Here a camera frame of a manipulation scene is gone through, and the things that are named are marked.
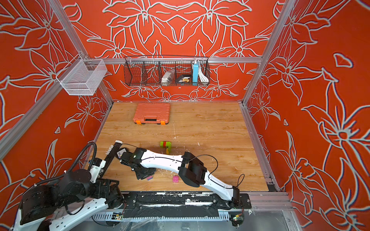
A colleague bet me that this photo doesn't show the clear plastic bag in basket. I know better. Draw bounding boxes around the clear plastic bag in basket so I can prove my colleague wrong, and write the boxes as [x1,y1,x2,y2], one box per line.
[161,70,175,86]

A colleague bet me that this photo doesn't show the white wire wall basket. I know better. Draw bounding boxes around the white wire wall basket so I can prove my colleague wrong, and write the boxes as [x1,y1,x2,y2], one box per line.
[57,59,107,96]

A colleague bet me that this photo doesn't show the black wire wall basket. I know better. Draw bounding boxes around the black wire wall basket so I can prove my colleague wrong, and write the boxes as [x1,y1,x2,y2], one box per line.
[123,55,211,87]

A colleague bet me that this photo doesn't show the black small item in basket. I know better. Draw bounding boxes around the black small item in basket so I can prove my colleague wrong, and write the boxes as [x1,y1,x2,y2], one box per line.
[175,75,192,83]

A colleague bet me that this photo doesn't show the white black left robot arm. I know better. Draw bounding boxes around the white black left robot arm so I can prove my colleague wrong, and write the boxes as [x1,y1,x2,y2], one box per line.
[11,140,127,231]

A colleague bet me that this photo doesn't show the orange plastic tool case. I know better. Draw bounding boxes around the orange plastic tool case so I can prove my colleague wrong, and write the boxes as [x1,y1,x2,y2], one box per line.
[133,103,171,125]

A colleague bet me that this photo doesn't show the black round puck with label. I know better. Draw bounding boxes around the black round puck with label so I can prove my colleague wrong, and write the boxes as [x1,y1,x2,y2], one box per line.
[117,147,128,159]

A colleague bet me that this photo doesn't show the long green lego brick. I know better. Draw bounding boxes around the long green lego brick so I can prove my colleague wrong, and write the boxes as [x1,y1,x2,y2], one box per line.
[167,141,172,153]

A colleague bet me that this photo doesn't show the white cables in basket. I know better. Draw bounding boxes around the white cables in basket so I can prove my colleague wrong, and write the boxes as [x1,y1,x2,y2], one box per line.
[198,67,209,86]

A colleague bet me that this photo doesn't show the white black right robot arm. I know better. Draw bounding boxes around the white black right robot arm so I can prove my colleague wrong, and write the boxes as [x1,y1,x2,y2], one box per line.
[116,148,241,204]

